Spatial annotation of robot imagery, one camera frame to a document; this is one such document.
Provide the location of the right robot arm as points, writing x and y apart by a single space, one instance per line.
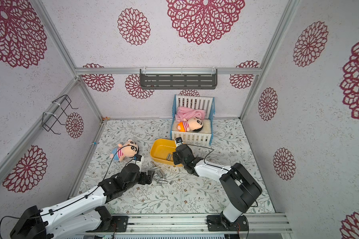
239 185

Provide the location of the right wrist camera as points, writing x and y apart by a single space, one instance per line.
178 141

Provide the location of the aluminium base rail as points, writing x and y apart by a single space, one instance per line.
196 223

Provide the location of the white blue toy crib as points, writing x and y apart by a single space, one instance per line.
203 137

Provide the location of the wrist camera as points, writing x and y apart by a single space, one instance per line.
138 160
178 141

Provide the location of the grey wall shelf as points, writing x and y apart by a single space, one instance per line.
181 81

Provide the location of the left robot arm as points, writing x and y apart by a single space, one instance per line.
85 212

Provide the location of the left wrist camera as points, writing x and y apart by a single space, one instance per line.
138 160

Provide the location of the black wire wall rack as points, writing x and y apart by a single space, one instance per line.
50 119

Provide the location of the pink blanket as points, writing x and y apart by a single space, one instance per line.
184 113

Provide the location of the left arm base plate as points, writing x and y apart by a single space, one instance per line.
116 224

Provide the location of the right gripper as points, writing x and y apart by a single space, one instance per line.
176 158

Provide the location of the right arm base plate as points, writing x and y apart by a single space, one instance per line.
219 223

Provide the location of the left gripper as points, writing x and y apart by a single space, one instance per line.
145 180

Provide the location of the plush doll on table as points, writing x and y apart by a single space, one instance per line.
127 150

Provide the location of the long thick silver socket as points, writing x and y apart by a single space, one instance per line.
161 174

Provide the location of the yellow plastic storage box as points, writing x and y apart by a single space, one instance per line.
160 149

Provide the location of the plush doll in crib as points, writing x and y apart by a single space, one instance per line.
193 124

